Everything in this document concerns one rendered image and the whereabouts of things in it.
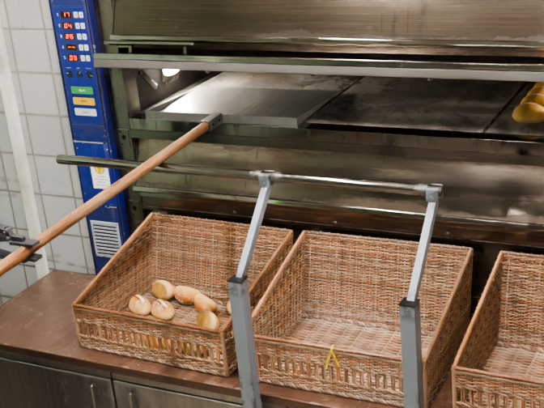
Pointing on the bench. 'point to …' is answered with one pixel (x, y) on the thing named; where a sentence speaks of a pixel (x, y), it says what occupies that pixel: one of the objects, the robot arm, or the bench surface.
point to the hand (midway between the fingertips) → (26, 249)
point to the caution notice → (100, 177)
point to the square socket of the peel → (213, 120)
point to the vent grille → (105, 238)
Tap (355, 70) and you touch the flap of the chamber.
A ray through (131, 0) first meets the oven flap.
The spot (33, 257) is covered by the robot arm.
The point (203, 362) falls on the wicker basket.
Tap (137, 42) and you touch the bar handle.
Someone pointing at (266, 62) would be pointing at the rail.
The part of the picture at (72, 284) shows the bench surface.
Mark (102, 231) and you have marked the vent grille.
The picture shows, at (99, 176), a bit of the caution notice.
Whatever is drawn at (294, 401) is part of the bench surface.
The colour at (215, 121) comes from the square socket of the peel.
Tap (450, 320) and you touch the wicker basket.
